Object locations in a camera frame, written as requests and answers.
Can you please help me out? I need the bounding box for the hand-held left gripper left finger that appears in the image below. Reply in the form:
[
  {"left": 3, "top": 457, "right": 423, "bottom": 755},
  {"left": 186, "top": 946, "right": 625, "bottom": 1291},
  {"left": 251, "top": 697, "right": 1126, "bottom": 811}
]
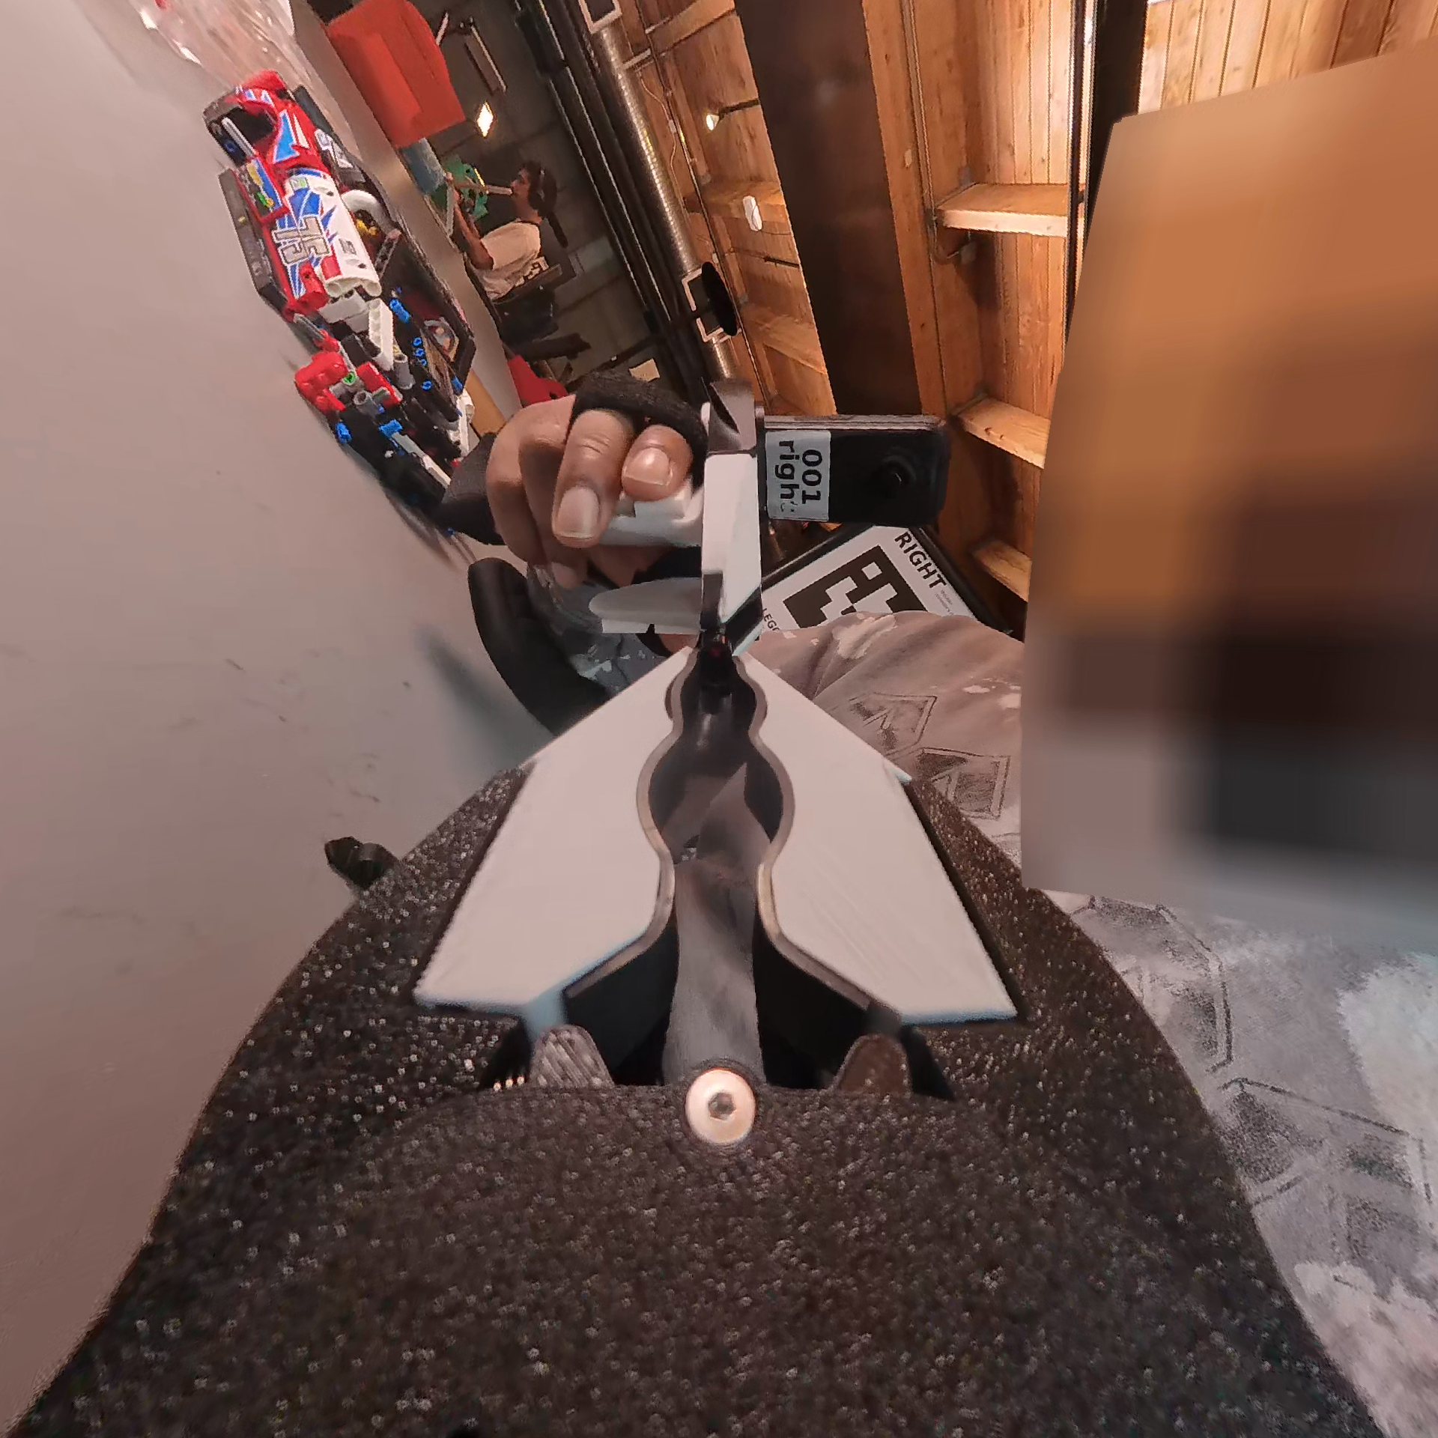
[{"left": 416, "top": 652, "right": 705, "bottom": 1029}]

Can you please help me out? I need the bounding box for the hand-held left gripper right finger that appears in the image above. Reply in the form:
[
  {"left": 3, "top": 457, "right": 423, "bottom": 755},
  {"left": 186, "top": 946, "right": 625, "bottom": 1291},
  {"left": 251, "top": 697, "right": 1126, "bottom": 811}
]
[{"left": 732, "top": 654, "right": 1020, "bottom": 1025}]

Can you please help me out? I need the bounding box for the person's right forearm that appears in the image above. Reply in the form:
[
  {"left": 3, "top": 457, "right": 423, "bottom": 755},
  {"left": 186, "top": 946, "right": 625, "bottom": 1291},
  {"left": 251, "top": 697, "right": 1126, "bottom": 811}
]
[{"left": 527, "top": 560, "right": 678, "bottom": 691}]

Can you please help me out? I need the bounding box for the person's right hand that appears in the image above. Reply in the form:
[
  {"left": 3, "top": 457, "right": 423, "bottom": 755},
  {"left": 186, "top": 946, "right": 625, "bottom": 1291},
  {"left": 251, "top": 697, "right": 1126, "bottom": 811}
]
[{"left": 486, "top": 399, "right": 700, "bottom": 590}]

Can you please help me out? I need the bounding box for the black bordered marker board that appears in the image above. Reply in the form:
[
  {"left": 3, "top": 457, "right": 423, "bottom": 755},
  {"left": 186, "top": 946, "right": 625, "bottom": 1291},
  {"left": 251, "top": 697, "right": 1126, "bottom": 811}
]
[{"left": 758, "top": 522, "right": 993, "bottom": 643}]

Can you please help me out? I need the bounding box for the wooden shelf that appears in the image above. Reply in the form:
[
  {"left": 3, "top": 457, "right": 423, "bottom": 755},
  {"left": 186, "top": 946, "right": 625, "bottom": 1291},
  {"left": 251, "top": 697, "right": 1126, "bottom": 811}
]
[
  {"left": 952, "top": 394, "right": 1051, "bottom": 471},
  {"left": 933, "top": 180, "right": 1071, "bottom": 239},
  {"left": 970, "top": 537, "right": 1035, "bottom": 602}
]

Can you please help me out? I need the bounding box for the black chair armrest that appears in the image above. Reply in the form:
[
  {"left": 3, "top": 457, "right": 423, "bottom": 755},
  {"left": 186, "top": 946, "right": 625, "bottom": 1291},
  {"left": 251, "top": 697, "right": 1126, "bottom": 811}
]
[{"left": 464, "top": 553, "right": 613, "bottom": 734}]

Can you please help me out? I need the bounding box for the black flat box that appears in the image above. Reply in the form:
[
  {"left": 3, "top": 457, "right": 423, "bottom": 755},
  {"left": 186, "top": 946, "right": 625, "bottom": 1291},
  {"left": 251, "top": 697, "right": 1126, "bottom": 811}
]
[{"left": 219, "top": 89, "right": 482, "bottom": 474}]

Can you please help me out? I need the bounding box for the pile of loose lego parts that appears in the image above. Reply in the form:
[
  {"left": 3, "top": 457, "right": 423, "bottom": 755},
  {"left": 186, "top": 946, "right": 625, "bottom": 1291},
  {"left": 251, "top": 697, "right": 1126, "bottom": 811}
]
[{"left": 294, "top": 286, "right": 482, "bottom": 510}]

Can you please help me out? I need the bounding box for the red white toy brick car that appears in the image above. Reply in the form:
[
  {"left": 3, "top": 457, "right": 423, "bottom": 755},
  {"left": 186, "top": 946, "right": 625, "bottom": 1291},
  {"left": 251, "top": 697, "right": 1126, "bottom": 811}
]
[{"left": 205, "top": 70, "right": 397, "bottom": 325}]

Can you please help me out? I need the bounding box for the red armchair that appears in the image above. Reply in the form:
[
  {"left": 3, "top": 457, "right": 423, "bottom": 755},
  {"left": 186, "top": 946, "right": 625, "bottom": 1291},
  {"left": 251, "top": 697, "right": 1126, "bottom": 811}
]
[{"left": 325, "top": 0, "right": 467, "bottom": 147}]

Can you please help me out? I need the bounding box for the clear plastic bag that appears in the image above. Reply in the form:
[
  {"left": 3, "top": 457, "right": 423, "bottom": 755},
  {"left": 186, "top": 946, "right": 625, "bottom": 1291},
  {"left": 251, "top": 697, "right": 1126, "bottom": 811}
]
[{"left": 132, "top": 0, "right": 296, "bottom": 68}]

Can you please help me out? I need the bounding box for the metal duct pipe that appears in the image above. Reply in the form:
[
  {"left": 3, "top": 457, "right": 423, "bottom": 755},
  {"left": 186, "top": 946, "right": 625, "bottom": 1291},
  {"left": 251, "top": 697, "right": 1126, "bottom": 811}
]
[{"left": 578, "top": 0, "right": 748, "bottom": 388}]

